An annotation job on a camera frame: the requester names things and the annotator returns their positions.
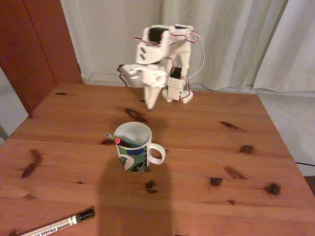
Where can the black pen with red ends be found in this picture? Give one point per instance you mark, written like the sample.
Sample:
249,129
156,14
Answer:
123,142

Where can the teal mechanical pencil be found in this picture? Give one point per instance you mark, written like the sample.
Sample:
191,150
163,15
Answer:
109,136

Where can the white mug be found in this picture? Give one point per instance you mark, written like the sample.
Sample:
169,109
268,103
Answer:
133,157

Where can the white marker with black cap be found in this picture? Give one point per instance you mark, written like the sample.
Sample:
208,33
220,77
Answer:
56,226

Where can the wide white curtain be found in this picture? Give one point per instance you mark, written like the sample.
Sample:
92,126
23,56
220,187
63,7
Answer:
246,24

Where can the brown wooden cabinet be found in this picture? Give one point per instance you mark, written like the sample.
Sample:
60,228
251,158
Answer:
29,49

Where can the narrow white curtain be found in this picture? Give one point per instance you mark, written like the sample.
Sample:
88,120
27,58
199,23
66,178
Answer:
295,49

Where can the silver camera box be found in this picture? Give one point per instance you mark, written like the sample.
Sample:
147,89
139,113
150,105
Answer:
131,75

